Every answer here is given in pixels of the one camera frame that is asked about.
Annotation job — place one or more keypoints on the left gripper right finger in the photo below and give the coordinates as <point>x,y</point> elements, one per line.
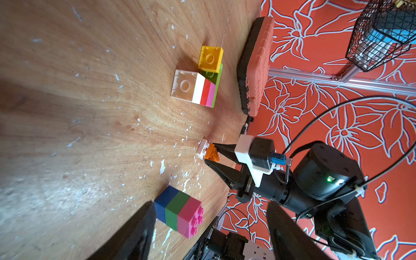
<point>288,240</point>

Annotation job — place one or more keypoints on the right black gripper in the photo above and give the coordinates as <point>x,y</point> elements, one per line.
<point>271,187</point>

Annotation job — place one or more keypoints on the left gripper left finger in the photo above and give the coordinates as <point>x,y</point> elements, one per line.
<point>133,240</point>

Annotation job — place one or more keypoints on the orange long lego brick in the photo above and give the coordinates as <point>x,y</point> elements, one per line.
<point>212,154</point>

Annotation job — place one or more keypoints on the small white lego brick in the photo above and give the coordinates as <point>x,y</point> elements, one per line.
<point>202,149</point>

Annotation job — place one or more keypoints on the blue lego brick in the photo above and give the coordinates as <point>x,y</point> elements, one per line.
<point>163,200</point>

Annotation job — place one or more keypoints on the magenta lego brick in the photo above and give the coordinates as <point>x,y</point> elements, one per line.
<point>190,217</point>

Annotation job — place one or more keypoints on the pink lego brick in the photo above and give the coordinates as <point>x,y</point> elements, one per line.
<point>211,95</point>

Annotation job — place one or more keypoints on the red lego brick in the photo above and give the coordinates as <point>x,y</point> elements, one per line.
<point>205,93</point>

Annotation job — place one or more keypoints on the lime green lego brick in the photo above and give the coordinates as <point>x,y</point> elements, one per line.
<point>214,78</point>

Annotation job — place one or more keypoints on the yellow lego brick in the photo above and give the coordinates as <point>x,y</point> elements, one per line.
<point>210,59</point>

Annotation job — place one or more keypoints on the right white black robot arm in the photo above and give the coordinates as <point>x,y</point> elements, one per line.
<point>315,181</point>

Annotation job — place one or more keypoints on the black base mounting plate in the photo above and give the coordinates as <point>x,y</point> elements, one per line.
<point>215,245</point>

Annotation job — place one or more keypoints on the orange plastic tool case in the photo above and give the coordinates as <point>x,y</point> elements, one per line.
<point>253,66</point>

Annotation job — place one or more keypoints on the light blue box in basket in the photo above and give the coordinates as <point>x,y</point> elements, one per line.
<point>400,36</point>

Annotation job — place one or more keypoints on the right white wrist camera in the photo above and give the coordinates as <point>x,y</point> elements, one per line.
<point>261,158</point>

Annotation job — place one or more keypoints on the black wire wall basket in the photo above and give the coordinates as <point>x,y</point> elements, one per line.
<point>380,15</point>

